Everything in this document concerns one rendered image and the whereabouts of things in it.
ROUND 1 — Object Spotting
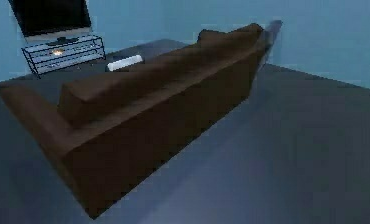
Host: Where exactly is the brown sofa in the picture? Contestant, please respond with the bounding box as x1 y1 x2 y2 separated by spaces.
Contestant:
0 22 273 220

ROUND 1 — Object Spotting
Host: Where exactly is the white box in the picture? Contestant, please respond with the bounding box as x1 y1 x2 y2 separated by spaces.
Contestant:
106 54 144 72

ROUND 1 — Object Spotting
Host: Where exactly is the black television set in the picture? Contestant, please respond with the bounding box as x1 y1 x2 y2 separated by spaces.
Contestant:
7 0 93 44

